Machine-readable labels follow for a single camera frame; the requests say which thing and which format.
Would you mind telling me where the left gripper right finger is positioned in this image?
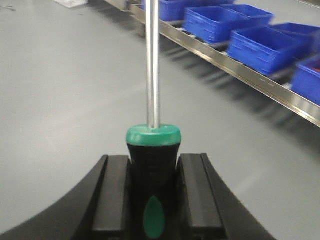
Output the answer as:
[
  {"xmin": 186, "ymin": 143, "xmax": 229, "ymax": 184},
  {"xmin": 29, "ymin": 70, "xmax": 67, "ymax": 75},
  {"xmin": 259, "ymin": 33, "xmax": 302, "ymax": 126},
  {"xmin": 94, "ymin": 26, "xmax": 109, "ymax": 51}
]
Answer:
[{"xmin": 177, "ymin": 153, "xmax": 274, "ymax": 240}]

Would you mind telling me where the green-handled screwdriver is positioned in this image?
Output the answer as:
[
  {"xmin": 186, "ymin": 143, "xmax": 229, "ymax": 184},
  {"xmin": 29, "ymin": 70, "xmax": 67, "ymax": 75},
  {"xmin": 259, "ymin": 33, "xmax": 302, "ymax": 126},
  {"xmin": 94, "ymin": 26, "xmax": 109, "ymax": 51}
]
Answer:
[{"xmin": 126, "ymin": 0, "xmax": 182, "ymax": 240}]

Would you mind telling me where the metal shelf rack with bins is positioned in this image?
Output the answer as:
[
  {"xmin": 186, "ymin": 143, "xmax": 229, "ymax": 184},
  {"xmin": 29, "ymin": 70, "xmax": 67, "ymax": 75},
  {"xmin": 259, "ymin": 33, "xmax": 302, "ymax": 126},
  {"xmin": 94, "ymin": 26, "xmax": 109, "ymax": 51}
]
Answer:
[{"xmin": 104, "ymin": 0, "xmax": 320, "ymax": 127}]

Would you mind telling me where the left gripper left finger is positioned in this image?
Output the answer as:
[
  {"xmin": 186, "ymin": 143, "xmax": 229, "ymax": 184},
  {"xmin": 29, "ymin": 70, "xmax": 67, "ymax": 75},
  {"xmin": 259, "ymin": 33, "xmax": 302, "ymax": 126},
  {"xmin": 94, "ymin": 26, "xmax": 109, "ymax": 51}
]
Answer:
[{"xmin": 0, "ymin": 155, "xmax": 129, "ymax": 240}]

